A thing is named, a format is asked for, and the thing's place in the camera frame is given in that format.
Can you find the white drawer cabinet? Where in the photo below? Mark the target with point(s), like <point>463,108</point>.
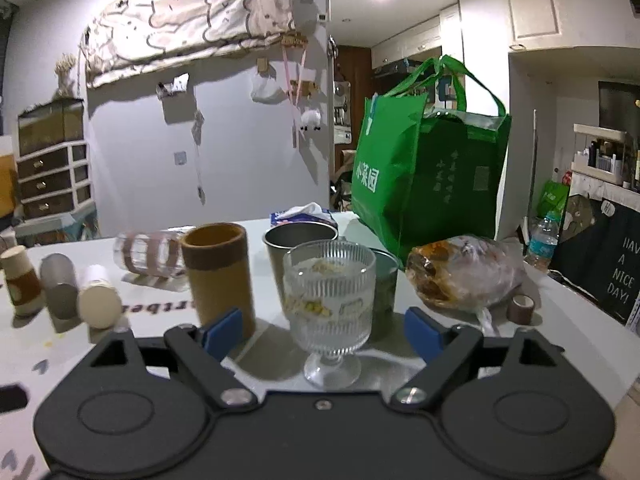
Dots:
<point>52,180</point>

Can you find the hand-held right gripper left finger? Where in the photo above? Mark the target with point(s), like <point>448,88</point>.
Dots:
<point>224,335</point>

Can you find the cream plastic cup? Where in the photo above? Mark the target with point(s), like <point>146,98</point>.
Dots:
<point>100,301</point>

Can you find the dried flower bunch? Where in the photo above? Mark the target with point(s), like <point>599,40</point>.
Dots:
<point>65,72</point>

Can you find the stainless steel cup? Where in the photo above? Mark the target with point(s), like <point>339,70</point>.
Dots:
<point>274,266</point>

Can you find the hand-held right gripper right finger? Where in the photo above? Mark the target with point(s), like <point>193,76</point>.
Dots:
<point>422,336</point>

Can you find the green shopping bag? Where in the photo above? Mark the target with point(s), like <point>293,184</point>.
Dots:
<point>430,170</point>

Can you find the small green bag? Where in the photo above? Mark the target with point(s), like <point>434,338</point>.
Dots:
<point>552,199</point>

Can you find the ribbed clear glass goblet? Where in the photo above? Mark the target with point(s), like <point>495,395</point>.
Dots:
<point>330,305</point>

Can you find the white storage rack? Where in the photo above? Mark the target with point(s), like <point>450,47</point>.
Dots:
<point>602,157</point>

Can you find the grey metal cup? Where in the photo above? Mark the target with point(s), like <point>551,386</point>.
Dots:
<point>57,285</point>

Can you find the dark green cup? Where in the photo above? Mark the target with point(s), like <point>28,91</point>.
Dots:
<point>386,295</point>

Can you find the patterned fabric wall hanging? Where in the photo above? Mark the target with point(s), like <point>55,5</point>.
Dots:
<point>190,25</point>

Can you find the white and brown paper cup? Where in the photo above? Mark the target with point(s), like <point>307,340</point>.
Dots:
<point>20,282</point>

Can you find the brown cardboard tube cup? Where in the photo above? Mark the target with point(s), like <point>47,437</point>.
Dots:
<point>220,280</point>

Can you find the glass terrarium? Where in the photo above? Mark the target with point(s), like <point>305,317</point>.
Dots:
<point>50,127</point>

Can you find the clear striped glass cup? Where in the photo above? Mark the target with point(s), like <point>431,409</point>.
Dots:
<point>146,255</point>

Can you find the clear bag of bread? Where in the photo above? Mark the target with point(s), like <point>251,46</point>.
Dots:
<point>462,275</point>

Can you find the white sheep toy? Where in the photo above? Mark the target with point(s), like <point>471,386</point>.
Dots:
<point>311,120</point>

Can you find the plastic water bottle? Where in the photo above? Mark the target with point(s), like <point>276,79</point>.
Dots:
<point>542,245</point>

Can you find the black printed banner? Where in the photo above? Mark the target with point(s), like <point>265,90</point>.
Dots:
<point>605,260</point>

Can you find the blue tissue pack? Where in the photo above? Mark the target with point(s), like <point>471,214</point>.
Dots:
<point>304,216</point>

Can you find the brown tape roll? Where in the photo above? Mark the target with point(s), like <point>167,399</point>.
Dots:
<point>521,309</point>

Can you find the white plastic wall bag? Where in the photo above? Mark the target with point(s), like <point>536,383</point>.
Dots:
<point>265,91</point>

